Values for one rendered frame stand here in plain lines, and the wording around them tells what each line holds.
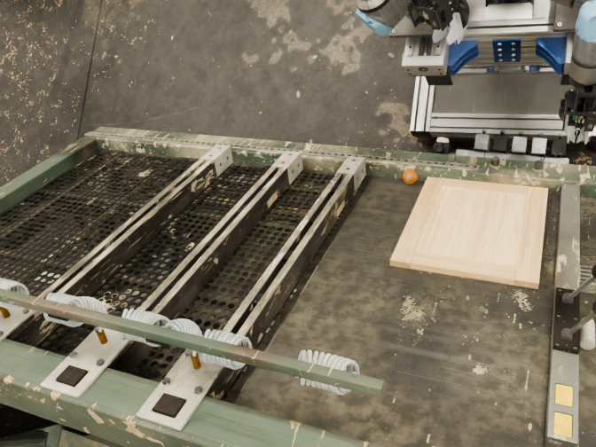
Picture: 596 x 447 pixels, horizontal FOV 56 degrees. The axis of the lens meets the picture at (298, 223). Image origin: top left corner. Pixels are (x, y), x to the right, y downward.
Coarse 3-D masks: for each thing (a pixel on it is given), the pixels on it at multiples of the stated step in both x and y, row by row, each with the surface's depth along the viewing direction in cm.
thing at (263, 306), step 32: (352, 160) 192; (352, 192) 185; (320, 224) 161; (288, 256) 149; (256, 288) 138; (288, 288) 144; (256, 320) 129; (192, 352) 116; (160, 384) 110; (192, 384) 109; (224, 384) 119; (160, 416) 103
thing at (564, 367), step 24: (576, 192) 166; (576, 216) 156; (576, 240) 146; (576, 264) 138; (576, 288) 131; (552, 336) 122; (552, 360) 114; (576, 360) 113; (552, 384) 109; (576, 384) 108; (552, 408) 104; (576, 408) 104; (552, 432) 100; (576, 432) 99
